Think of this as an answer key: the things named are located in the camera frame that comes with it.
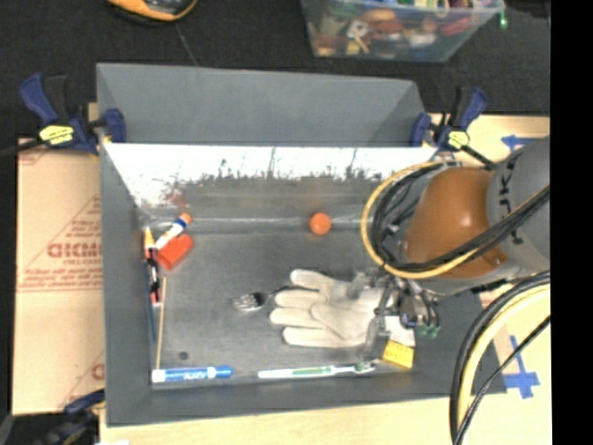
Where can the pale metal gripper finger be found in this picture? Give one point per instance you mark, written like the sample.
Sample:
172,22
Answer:
376,341
363,284

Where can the white tube with orange cap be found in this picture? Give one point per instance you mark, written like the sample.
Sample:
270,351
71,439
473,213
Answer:
172,232

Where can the orange ball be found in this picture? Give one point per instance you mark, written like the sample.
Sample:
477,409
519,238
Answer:
320,224

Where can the thin wooden stick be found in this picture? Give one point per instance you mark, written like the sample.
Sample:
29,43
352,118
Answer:
160,322

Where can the red black and white pen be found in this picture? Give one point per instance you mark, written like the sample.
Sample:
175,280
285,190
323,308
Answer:
154,281

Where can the yellow pen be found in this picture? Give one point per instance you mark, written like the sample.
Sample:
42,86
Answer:
148,241

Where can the orange-red block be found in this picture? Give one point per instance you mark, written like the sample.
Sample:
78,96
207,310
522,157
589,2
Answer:
174,252

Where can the yellow flat block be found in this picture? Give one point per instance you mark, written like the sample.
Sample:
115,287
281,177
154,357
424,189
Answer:
398,355

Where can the brown cardboard board red print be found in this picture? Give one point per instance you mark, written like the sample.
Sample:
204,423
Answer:
55,295

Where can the thin blue pen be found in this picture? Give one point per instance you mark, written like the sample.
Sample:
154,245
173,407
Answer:
151,322

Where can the white work glove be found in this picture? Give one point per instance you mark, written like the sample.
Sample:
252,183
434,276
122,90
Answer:
324,313

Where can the grey metal bin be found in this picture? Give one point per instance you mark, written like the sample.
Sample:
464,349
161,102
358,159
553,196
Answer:
259,109

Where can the white and green toothbrush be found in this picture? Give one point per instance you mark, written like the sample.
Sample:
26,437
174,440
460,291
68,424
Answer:
306,371

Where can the blue and white marker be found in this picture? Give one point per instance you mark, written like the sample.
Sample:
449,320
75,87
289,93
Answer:
190,374

